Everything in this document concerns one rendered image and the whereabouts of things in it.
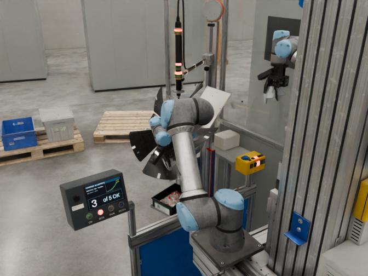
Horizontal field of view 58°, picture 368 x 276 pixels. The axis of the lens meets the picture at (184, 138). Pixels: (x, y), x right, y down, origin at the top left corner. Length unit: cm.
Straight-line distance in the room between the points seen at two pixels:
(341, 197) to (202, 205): 49
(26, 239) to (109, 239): 74
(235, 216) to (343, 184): 44
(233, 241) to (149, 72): 645
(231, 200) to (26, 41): 798
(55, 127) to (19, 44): 448
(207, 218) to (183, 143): 30
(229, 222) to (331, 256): 38
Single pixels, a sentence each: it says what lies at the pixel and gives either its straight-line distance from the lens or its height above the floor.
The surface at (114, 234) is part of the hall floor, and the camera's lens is 318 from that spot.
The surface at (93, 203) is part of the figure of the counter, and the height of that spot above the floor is 116.
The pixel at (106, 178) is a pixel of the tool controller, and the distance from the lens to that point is 152.
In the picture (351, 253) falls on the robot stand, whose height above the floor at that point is 123.
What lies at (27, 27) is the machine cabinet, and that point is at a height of 126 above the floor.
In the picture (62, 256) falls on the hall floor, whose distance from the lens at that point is 309.
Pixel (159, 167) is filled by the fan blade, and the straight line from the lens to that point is 211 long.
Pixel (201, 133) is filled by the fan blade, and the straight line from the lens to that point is 200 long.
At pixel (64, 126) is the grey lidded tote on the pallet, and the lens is 473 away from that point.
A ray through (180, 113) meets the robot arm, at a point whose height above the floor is 156.
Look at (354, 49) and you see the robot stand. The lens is 102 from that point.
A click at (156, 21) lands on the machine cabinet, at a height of 143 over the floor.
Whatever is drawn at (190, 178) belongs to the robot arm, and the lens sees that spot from 131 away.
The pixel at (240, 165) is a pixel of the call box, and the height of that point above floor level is 103.
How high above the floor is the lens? 200
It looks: 24 degrees down
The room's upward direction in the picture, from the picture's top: straight up
